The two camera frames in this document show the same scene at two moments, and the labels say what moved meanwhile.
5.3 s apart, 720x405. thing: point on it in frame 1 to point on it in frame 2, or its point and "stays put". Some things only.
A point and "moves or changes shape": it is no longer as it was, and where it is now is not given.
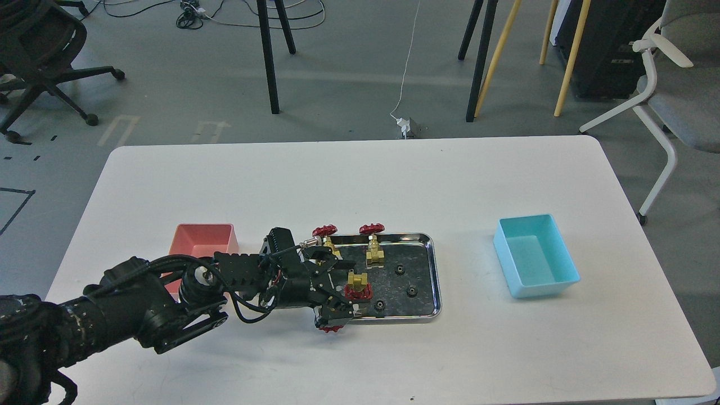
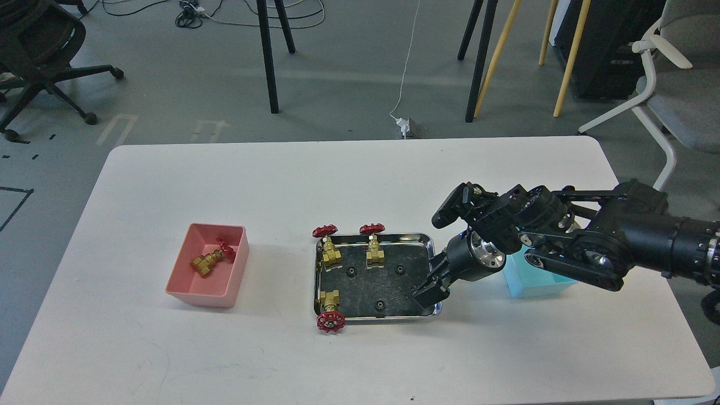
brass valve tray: (358, 287) moves or changes shape
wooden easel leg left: (505, 34) stays put
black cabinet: (608, 67) stays put
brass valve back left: (324, 231) stays put
